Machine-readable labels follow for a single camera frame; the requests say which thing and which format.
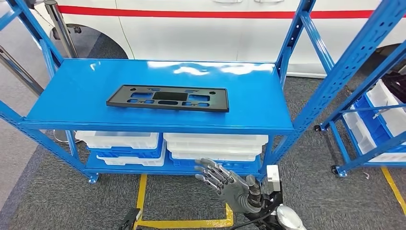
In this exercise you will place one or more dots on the black plastic panel part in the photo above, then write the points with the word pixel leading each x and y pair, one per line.
pixel 127 98

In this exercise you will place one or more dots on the blue metal shelf rack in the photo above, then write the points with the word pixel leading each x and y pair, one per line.
pixel 95 104

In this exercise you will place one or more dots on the blue wheeled shelf rack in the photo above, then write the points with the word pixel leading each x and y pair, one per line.
pixel 339 146

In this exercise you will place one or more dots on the wide white plastic bin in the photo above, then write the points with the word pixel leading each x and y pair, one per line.
pixel 215 149
pixel 215 139
pixel 190 156

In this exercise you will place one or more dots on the wide blue plastic bin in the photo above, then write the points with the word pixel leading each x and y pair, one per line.
pixel 184 164

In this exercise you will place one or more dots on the white car red stripe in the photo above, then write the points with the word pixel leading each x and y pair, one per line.
pixel 190 38

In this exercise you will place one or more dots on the small blue plastic bin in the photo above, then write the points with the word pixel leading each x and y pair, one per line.
pixel 127 154

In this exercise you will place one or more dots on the yellow floor tape square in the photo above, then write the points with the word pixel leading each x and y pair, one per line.
pixel 141 196
pixel 393 190

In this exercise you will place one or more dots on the white plastic storage bin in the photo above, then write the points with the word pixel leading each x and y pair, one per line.
pixel 385 111
pixel 358 133

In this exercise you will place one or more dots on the black plastic parts pile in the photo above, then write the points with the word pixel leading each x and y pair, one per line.
pixel 393 85

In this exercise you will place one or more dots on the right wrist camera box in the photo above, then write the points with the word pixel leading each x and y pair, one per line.
pixel 273 177

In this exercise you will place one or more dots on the black right wrist camera bracket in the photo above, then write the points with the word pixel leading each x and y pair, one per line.
pixel 272 200

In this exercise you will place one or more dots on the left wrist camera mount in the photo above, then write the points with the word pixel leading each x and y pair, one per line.
pixel 130 220

